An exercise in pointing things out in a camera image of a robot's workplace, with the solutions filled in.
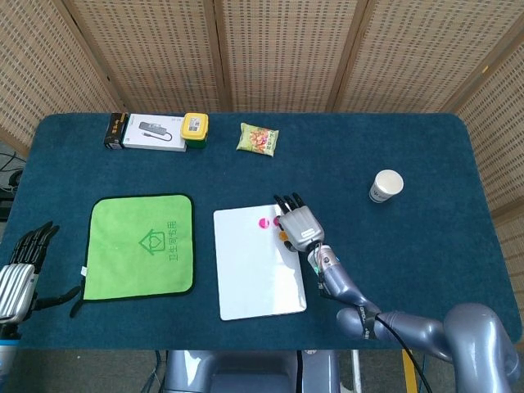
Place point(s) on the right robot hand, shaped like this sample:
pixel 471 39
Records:
pixel 301 227

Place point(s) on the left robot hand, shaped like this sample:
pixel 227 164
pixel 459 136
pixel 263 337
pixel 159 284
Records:
pixel 18 282

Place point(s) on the red round magnet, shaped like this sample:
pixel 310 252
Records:
pixel 264 223
pixel 276 221

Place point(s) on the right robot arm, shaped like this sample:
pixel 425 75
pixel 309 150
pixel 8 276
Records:
pixel 409 327

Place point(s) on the white paper cup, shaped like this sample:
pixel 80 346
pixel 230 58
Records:
pixel 387 186

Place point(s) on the white magnetic board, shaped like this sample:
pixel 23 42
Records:
pixel 254 278

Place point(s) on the dark blue table cover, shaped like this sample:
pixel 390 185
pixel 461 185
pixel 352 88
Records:
pixel 348 163

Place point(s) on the green snack packet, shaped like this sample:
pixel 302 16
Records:
pixel 258 139

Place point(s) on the green microfiber cloth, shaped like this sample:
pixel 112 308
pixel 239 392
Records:
pixel 135 262

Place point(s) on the green container yellow lid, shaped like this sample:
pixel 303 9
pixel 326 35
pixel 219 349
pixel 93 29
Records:
pixel 194 129

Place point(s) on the grey robot torso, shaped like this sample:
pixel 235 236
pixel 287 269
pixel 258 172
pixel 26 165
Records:
pixel 245 372

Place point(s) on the white usb hub box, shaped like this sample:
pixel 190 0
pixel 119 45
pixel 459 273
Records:
pixel 157 141

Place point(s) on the black product box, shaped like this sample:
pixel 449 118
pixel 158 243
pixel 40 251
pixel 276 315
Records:
pixel 114 131

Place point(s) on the woven bamboo folding screen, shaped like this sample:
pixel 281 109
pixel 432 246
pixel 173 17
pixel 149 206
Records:
pixel 262 49

